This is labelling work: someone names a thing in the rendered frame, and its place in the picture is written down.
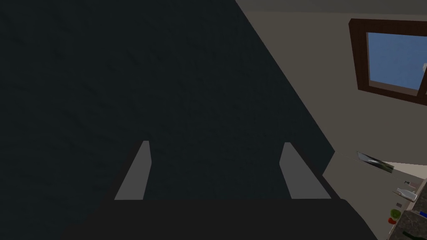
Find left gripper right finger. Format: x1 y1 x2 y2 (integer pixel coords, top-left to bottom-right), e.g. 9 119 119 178
279 142 341 200

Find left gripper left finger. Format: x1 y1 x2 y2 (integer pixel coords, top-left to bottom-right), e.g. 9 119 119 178
104 140 152 201

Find dark kitchen counter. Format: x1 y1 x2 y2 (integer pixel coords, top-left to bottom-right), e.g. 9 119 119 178
386 178 427 240

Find brown framed window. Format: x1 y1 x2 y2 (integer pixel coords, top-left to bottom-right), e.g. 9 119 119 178
348 18 427 107

